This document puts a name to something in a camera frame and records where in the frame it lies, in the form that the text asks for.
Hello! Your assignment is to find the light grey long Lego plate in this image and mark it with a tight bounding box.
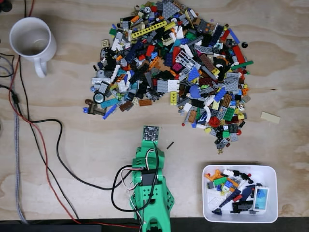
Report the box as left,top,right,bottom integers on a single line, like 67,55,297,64
91,77,112,85

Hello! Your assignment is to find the dark blue Lego wedge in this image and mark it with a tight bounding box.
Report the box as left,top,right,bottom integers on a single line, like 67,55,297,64
218,188,242,209

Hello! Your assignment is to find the black camera cable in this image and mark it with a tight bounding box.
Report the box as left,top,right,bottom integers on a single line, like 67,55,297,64
0,83,160,213

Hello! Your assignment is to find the black Lego wheel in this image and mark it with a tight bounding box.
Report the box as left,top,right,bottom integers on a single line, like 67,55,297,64
93,92,106,105

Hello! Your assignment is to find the grey braided cable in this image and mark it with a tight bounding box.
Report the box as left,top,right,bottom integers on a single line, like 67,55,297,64
0,64,28,224

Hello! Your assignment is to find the white ceramic mug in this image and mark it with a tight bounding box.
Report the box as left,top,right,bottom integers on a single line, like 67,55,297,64
9,16,57,79

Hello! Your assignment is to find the blue dome Lego piece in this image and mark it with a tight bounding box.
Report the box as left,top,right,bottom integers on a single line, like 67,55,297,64
189,85,202,99

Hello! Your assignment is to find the black looped cable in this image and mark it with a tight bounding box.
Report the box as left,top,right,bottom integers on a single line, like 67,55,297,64
0,52,15,78

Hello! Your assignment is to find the white panel with blue print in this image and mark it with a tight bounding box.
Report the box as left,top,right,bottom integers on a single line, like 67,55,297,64
251,186,270,212

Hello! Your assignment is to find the long red Lego plate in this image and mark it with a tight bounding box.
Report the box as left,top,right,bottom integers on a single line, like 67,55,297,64
232,45,246,64

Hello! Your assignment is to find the blue narrow Lego plate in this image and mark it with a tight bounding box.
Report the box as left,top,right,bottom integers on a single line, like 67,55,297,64
102,104,118,120

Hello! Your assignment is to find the bright green Lego plate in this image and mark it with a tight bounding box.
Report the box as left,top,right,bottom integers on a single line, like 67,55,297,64
212,176,228,186

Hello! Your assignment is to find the grey square Lego plate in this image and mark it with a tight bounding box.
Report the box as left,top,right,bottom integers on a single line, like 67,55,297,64
156,79,169,93

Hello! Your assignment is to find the black round object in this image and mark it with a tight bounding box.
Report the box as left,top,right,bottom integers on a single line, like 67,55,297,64
0,0,13,13

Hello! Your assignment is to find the long green Lego plate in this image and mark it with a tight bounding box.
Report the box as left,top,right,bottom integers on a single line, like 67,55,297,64
231,60,254,71

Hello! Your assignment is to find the brown Lego brick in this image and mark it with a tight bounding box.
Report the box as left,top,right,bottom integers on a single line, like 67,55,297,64
119,101,134,112

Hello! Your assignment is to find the white square Lego plate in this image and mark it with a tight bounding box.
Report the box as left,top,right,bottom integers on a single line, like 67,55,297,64
168,79,181,93

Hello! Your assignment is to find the white plastic bin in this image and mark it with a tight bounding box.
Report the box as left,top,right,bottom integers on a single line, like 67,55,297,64
202,164,279,223

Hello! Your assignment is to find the teal Lego plate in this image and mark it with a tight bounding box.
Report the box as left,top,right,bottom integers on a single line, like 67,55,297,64
100,97,117,109

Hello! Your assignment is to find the black camera circuit board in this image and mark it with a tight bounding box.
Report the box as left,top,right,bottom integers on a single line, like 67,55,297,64
142,125,160,142

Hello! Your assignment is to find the brown Lego plate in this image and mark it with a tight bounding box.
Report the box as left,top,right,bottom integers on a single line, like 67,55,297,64
198,53,216,72

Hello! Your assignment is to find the orange Lego piece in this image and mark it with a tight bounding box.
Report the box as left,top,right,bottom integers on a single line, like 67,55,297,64
205,169,224,182

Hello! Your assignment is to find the thin black cable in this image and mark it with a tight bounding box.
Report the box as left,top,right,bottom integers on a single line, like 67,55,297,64
18,0,80,220

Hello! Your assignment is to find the dark brown Lego piece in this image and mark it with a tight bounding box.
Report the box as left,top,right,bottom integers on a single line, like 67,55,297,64
84,99,107,116

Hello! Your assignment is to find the yellow Lego technic beam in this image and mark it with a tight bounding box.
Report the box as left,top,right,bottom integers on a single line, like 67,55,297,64
131,20,168,40

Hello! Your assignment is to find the dark blue Lego piece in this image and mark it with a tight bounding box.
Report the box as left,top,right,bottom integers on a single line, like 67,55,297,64
241,184,256,202

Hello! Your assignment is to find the white Lego arch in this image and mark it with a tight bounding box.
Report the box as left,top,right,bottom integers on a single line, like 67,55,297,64
203,105,212,124

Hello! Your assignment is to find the dark grey wedge Lego plate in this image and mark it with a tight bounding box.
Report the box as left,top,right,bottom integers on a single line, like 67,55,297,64
162,0,181,19

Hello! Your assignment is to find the tan Lego plate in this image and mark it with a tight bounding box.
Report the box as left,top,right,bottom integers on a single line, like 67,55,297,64
260,111,281,125

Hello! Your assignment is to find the red round Lego piece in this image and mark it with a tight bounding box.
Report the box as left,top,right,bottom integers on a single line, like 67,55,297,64
208,116,221,128

